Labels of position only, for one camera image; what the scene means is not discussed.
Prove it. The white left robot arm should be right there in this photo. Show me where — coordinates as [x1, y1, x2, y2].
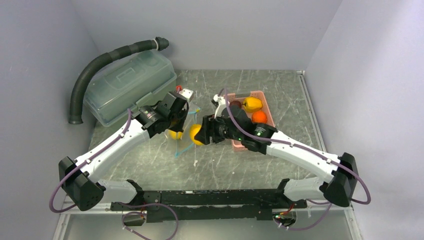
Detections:
[58, 88, 194, 211]

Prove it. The black corrugated hose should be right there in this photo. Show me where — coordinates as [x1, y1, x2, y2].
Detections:
[68, 36, 170, 125]

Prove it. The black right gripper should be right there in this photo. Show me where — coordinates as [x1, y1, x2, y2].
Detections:
[195, 113, 243, 145]

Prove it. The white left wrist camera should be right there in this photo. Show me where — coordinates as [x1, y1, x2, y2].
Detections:
[176, 85, 195, 103]

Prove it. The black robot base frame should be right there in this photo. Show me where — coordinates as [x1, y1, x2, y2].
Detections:
[110, 179, 307, 223]

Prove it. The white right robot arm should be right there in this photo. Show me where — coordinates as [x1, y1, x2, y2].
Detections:
[189, 107, 359, 208]

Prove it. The aluminium rail frame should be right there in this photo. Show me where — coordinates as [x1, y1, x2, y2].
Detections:
[52, 188, 362, 240]

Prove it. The clear zip top bag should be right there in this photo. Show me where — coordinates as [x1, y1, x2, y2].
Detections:
[165, 102, 201, 158]

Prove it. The yellow bell pepper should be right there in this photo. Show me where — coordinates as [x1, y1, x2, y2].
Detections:
[242, 96, 263, 113]

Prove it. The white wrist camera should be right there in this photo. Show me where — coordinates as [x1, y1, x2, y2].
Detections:
[176, 85, 195, 103]
[211, 94, 230, 119]

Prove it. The yellow lemon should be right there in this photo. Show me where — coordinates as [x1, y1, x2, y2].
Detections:
[189, 124, 204, 146]

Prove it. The yellow mango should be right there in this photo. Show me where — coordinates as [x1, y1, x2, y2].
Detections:
[168, 130, 183, 140]

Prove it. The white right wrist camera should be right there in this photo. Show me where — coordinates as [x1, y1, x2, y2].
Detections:
[211, 94, 230, 119]

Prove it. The pink plastic basket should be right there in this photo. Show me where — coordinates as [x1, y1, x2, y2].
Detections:
[222, 90, 276, 153]

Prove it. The grey green storage box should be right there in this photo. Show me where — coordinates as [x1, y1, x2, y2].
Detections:
[83, 50, 177, 127]

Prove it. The dark red passion fruit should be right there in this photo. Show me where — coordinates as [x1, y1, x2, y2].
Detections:
[229, 100, 243, 109]

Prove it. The orange fruit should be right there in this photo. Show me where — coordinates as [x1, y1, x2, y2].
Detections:
[251, 110, 268, 124]

